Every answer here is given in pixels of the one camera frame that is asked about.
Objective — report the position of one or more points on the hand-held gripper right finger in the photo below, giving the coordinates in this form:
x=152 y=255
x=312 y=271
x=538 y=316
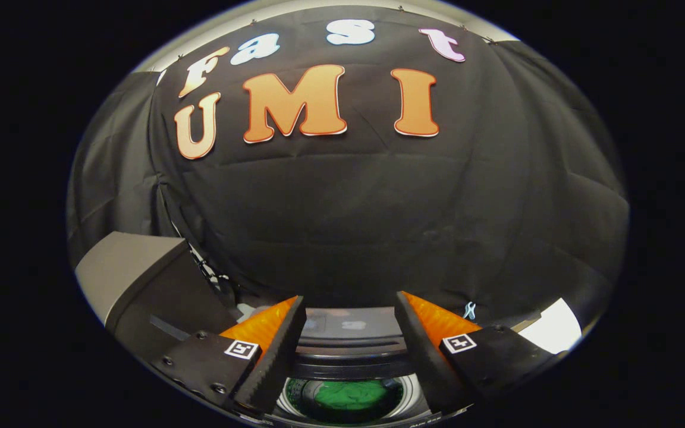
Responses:
x=423 y=356

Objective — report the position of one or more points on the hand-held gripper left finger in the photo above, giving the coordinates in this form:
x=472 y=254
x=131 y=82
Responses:
x=277 y=356

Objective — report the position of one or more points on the dark washing machine lid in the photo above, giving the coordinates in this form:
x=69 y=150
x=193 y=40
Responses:
x=348 y=333

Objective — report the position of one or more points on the green polo shirt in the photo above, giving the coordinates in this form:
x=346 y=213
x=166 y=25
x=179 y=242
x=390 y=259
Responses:
x=351 y=395

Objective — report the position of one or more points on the grey washing machine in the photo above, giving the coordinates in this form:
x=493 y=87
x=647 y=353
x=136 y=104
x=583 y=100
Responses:
x=351 y=416

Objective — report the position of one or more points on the light blue clip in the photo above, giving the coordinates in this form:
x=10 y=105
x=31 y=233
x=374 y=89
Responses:
x=469 y=310

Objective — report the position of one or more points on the grey side table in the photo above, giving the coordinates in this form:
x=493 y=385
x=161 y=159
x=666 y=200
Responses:
x=122 y=261

